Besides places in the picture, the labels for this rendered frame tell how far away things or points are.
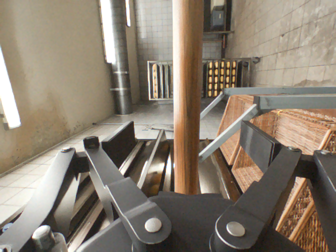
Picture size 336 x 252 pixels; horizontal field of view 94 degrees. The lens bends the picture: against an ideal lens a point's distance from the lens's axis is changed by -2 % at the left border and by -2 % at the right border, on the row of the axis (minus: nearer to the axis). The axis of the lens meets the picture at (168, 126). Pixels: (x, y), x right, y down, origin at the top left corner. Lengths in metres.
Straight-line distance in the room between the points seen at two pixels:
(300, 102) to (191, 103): 0.53
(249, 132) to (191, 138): 0.06
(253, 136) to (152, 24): 5.34
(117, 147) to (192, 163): 0.09
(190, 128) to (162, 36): 5.19
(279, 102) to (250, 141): 0.46
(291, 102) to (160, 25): 4.98
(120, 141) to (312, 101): 0.62
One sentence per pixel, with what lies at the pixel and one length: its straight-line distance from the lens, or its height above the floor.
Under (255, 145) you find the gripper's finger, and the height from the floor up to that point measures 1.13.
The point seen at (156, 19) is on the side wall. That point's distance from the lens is 5.47.
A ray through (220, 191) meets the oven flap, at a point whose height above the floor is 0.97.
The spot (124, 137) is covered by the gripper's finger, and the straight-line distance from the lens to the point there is 0.17.
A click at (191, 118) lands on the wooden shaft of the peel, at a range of 0.17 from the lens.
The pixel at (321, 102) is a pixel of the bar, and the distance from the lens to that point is 0.70.
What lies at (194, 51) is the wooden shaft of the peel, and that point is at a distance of 0.17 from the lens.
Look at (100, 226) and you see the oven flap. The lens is 0.99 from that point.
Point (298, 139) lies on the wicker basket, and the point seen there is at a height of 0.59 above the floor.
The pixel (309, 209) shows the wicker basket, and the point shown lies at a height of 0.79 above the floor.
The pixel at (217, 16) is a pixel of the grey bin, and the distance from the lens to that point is 4.77.
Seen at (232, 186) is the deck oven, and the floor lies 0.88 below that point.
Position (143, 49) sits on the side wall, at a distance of 5.37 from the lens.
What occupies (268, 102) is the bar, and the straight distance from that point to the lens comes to 0.61.
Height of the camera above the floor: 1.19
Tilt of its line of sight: 5 degrees up
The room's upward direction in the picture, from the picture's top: 90 degrees counter-clockwise
